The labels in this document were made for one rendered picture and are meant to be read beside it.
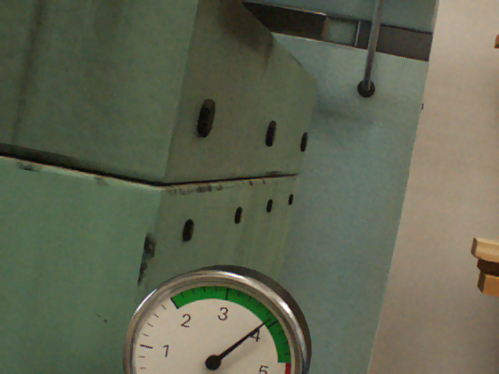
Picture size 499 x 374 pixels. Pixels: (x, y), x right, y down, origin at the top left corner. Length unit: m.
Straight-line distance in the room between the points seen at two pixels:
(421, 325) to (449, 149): 0.47
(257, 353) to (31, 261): 0.12
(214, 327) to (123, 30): 0.13
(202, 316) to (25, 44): 0.14
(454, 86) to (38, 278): 2.45
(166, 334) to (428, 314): 2.52
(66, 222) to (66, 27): 0.08
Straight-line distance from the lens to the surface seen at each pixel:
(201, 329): 0.36
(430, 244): 2.85
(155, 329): 0.37
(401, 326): 2.87
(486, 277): 2.37
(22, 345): 0.45
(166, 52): 0.43
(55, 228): 0.44
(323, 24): 0.64
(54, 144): 0.44
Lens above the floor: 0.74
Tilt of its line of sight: 3 degrees down
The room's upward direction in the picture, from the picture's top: 11 degrees clockwise
